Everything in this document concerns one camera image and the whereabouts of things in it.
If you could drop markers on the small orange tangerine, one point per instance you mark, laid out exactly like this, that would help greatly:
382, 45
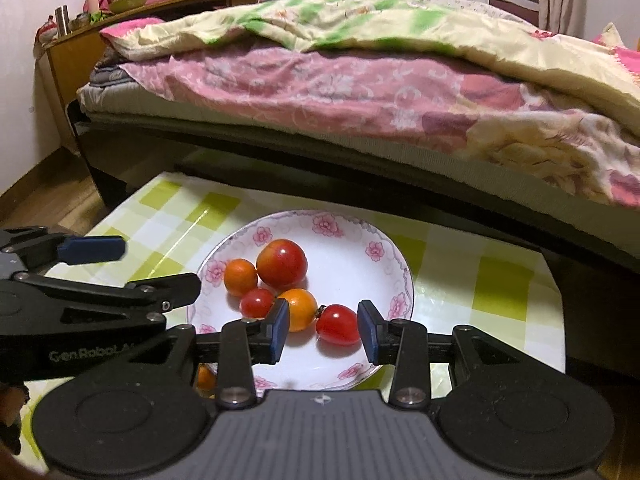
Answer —
205, 378
301, 310

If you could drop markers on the steel cup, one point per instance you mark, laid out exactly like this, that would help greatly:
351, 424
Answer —
62, 20

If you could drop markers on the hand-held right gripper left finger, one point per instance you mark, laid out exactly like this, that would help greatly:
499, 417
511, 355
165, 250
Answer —
277, 332

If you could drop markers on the cherry tomato with stem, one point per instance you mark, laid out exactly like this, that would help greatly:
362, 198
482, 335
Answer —
339, 326

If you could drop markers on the cream pillow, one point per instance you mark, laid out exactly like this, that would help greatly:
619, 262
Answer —
611, 35

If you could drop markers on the green bowl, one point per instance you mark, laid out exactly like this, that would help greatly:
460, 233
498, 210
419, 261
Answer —
128, 3

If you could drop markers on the large red tomato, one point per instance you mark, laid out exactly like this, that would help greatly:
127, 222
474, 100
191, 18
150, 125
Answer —
281, 263

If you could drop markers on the small orange tomato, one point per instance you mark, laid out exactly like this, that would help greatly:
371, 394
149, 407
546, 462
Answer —
240, 277

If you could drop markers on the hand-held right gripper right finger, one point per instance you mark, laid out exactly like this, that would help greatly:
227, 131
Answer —
369, 332

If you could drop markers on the white plate with pink flowers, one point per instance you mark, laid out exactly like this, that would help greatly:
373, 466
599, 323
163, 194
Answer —
345, 265

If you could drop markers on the bed with floral quilts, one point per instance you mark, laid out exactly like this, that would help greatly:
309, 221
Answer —
350, 95

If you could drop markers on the wooden desk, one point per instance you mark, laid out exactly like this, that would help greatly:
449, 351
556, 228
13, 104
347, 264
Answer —
70, 60

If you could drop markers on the green checkered tablecloth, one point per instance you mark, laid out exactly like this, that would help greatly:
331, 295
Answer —
500, 290

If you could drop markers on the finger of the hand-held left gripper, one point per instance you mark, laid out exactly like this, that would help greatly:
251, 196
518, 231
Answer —
165, 292
92, 250

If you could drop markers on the cream quilt with pink edge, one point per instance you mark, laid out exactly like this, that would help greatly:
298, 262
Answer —
400, 30

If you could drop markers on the white cup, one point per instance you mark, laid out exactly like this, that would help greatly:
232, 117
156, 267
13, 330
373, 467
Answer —
91, 4

